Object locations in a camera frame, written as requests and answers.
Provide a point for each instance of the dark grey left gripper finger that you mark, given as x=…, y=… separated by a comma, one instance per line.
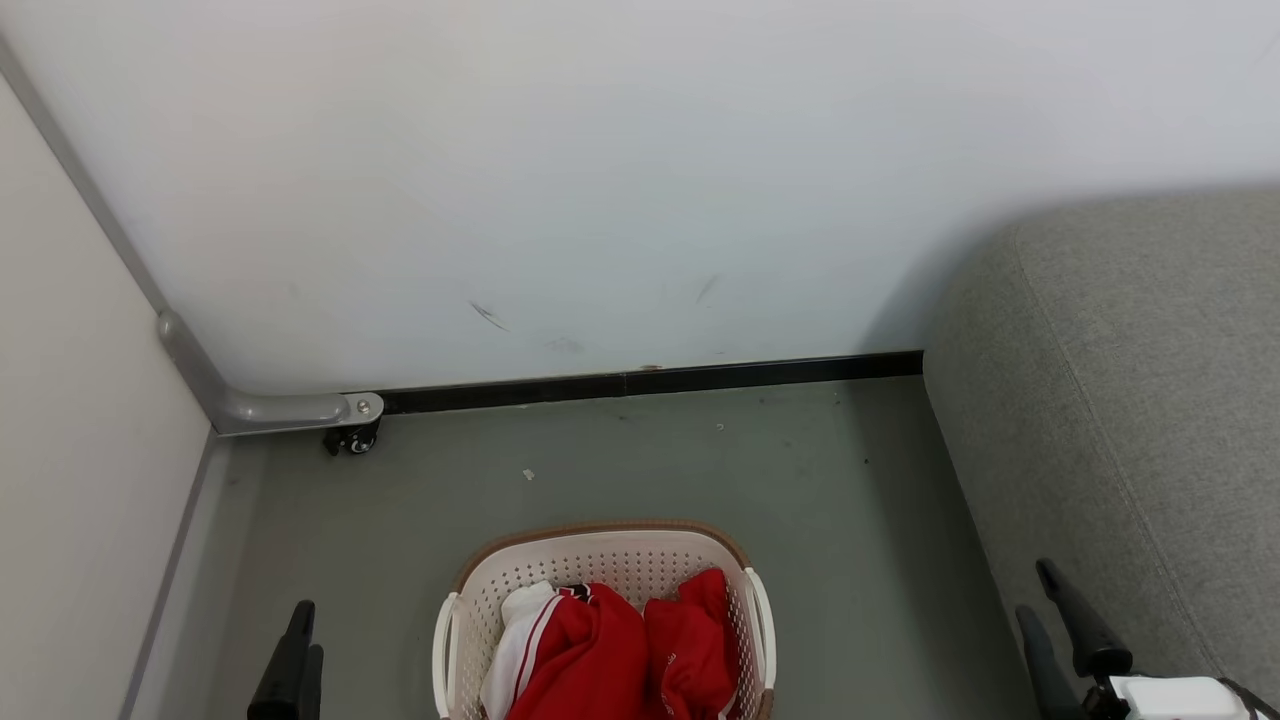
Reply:
x=285, y=670
x=314, y=690

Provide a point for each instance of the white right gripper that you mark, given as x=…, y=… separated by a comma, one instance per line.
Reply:
x=1170, y=700

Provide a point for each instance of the red jersey white striped sleeves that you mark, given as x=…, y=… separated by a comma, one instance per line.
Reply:
x=585, y=650

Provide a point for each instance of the red printed jersey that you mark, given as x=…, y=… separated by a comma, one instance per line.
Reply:
x=695, y=640

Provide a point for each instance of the grey fabric sofa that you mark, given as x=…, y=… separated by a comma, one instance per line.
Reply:
x=1120, y=400

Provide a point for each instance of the black caster wheel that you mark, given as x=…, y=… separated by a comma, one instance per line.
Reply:
x=355, y=440

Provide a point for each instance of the white laundry basket brown rim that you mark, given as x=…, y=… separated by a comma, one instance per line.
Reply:
x=600, y=560

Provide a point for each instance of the black baseboard strip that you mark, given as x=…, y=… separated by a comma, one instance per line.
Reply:
x=650, y=382

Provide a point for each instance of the grey panel bottom rail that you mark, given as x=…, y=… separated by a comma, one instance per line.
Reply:
x=165, y=580

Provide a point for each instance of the grey metal partition frame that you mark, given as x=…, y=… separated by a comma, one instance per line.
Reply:
x=260, y=408

